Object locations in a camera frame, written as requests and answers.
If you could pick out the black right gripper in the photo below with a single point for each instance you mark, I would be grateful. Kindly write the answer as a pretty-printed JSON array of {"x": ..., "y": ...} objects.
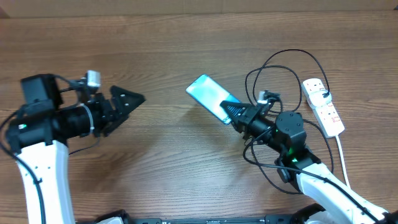
[{"x": 247, "y": 109}]

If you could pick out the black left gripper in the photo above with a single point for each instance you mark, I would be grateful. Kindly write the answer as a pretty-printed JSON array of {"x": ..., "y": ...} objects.
[{"x": 120, "y": 106}]

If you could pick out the blue Samsung Galaxy smartphone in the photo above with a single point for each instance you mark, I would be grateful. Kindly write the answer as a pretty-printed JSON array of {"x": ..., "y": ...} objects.
[{"x": 210, "y": 94}]

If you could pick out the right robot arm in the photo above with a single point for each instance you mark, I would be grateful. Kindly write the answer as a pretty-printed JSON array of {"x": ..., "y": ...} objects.
[{"x": 335, "y": 202}]

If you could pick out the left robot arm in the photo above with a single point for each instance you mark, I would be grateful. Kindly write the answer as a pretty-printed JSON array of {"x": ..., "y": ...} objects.
[{"x": 38, "y": 133}]

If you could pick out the white charger plug adapter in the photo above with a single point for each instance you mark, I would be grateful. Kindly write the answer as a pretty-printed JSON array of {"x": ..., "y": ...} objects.
[{"x": 319, "y": 98}]

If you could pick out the white power strip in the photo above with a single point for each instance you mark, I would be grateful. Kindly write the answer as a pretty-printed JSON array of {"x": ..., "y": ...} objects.
[{"x": 327, "y": 116}]

